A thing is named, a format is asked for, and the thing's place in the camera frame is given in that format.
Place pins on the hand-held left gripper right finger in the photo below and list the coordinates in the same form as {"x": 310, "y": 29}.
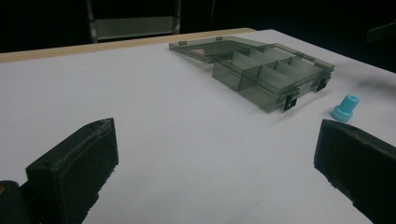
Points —
{"x": 358, "y": 165}

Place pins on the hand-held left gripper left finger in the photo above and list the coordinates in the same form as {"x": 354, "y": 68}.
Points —
{"x": 73, "y": 169}

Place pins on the small blue plastic bushing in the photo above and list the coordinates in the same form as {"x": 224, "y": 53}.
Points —
{"x": 344, "y": 108}

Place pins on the smoky transparent compartment box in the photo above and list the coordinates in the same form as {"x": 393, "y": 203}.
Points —
{"x": 258, "y": 71}

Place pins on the dark object in background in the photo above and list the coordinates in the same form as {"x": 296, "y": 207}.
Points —
{"x": 381, "y": 31}

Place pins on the metal stand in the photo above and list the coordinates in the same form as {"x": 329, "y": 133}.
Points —
{"x": 134, "y": 25}

